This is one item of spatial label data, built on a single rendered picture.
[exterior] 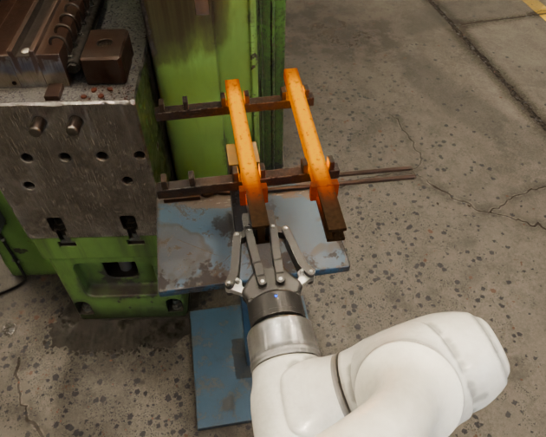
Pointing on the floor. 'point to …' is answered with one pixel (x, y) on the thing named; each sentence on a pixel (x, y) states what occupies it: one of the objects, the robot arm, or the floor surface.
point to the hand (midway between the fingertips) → (256, 213)
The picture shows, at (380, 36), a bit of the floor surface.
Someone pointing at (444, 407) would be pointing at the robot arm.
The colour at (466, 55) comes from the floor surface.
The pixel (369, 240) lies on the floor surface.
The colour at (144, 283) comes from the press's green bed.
